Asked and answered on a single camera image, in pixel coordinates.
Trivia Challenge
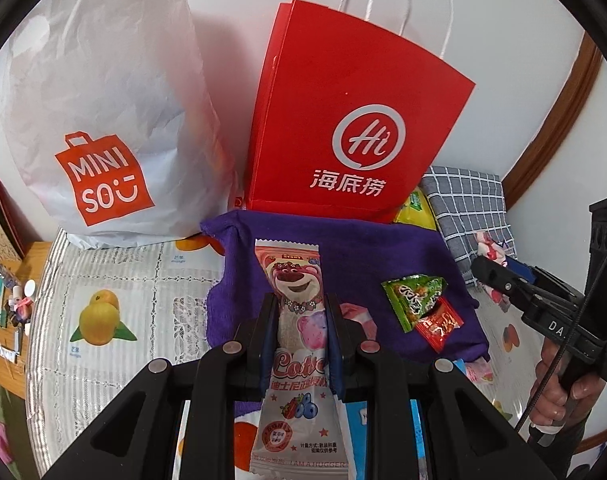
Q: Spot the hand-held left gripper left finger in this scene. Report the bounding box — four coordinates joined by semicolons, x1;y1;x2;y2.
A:
41;292;279;480

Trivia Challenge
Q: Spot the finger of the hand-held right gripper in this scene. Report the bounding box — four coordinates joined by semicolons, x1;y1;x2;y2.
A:
503;257;584;301
471;256;531;311

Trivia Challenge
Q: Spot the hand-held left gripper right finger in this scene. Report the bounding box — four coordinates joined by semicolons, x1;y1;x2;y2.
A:
326;292;559;480

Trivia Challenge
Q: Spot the white pink snack packet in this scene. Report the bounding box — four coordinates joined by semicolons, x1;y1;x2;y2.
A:
476;229;515;311

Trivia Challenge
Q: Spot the bear print snack packet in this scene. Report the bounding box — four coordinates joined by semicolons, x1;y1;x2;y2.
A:
248;239;351;478

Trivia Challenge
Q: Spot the person's right hand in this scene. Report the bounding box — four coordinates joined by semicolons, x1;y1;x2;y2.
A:
531;332;607;441

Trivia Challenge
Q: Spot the pale pink snack packet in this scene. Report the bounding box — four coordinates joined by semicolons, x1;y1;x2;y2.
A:
342;301;377;342

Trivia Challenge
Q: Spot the red snack packet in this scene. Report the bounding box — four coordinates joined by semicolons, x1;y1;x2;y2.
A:
414;296;465;354

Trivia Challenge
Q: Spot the grey checked cloth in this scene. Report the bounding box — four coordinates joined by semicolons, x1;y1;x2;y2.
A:
421;166;519;288

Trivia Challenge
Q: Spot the blue tissue box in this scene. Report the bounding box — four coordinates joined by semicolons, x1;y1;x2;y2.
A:
343;399;429;480

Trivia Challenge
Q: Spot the purple towel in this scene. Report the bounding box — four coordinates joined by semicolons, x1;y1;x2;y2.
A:
200;210;489;416

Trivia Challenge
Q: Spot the yellow green snack packet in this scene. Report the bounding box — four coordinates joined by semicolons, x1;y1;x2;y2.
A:
393;187;438;230

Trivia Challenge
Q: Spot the fruit print table cover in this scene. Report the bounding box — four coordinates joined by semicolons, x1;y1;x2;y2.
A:
21;227;539;480

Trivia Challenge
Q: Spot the red paper bag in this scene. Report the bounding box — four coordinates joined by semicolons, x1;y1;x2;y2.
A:
244;0;477;226

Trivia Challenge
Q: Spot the wooden nightstand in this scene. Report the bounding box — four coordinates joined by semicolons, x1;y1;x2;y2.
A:
0;240;54;401

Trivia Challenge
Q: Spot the white plastic shopping bag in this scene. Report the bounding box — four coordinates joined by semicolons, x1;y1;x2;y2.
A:
1;0;239;251

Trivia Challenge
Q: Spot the black cable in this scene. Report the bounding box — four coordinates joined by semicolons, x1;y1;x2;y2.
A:
513;240;607;431

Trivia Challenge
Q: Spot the brown wooden door frame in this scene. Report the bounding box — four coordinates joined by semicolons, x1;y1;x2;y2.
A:
503;35;604;196

